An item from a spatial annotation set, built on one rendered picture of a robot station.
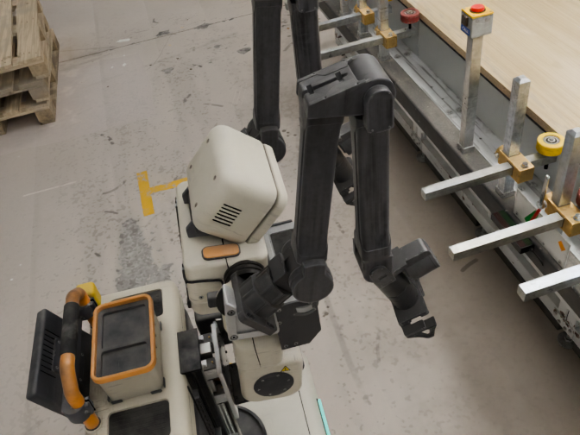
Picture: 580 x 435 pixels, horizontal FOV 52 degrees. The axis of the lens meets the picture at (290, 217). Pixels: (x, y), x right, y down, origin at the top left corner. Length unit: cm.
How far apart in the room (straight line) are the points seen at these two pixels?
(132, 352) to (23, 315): 161
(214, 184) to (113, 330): 59
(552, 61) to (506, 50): 17
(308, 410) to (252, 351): 63
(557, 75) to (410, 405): 128
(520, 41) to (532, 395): 131
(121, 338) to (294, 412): 73
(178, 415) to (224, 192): 61
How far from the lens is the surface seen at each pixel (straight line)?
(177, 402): 152
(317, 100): 85
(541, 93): 219
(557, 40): 252
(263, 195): 113
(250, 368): 151
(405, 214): 300
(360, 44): 266
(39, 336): 160
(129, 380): 149
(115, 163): 374
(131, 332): 155
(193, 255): 119
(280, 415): 205
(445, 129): 234
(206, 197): 114
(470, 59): 203
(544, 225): 176
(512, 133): 190
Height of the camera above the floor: 206
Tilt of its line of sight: 43 degrees down
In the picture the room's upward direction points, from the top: 10 degrees counter-clockwise
